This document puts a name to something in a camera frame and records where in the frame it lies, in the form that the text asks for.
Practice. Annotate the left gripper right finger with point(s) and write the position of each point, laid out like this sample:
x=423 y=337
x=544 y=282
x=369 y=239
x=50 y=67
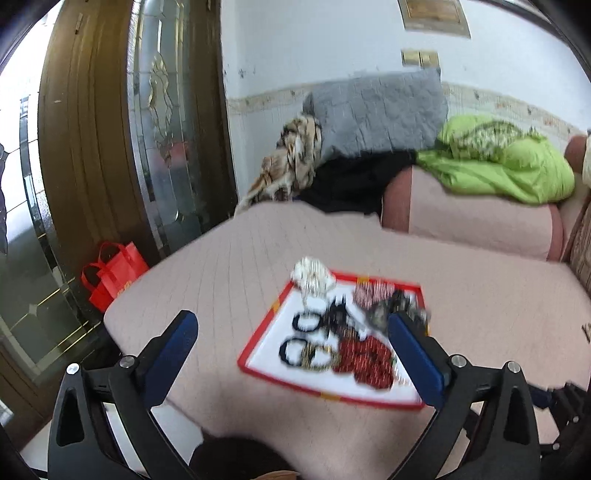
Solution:
x=492 y=406

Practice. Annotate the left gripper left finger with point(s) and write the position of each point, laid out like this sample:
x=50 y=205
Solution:
x=82 y=444

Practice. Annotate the red polka dot scrunchie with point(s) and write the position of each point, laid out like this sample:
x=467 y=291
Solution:
x=370 y=361

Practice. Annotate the grey organza scrunchie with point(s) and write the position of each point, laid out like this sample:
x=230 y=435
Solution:
x=401 y=301

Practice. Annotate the red plaid scrunchie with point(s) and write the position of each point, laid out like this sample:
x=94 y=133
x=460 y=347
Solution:
x=366 y=294

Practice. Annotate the dark claw hair clip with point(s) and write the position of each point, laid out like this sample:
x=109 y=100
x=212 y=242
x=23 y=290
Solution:
x=336 y=321

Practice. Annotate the white cherry print scrunchie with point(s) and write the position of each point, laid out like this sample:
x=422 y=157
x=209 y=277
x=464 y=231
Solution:
x=312 y=277

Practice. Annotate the red white tray box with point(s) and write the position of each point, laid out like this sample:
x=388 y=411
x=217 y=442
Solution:
x=286 y=350

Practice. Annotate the red gift bag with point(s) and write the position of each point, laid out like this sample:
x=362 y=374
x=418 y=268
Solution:
x=116 y=268

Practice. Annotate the striped floral cushion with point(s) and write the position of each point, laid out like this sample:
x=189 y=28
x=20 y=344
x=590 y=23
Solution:
x=580 y=245

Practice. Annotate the pink quilted bolster pillow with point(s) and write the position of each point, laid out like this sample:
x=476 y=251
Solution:
x=416 y=203

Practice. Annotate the green blanket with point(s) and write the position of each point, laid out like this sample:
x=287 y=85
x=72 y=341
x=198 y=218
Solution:
x=482 y=155

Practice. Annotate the black clothing pile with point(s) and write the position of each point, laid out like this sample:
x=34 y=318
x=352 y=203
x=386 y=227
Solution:
x=356 y=184

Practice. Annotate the brown patterned scarf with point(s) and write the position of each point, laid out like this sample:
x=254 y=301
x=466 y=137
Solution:
x=291 y=167

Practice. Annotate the grey quilted blanket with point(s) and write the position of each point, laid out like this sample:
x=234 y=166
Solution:
x=381 y=113

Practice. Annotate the wooden glass door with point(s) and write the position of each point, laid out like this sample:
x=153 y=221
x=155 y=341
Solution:
x=112 y=131

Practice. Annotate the gold wall switch plate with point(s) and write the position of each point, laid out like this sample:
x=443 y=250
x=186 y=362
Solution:
x=420 y=58

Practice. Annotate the framed wall picture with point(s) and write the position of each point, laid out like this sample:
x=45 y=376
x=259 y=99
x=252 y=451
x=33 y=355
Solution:
x=439 y=16

